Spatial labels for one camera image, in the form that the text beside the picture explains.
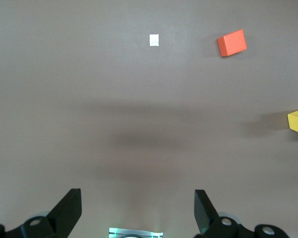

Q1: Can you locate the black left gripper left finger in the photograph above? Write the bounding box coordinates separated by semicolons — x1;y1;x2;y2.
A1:
0;188;82;238

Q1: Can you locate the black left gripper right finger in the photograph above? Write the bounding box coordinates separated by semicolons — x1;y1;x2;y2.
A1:
194;189;289;238

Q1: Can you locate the yellow wooden block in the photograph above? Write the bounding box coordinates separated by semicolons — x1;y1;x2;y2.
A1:
287;109;298;134

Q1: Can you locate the orange wooden block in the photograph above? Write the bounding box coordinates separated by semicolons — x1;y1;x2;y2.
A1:
216;29;247;58

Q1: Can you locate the small square tape patch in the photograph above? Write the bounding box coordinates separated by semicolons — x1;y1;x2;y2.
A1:
149;34;160;47

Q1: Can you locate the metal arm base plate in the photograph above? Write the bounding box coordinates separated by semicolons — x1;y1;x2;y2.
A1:
108;227;164;238

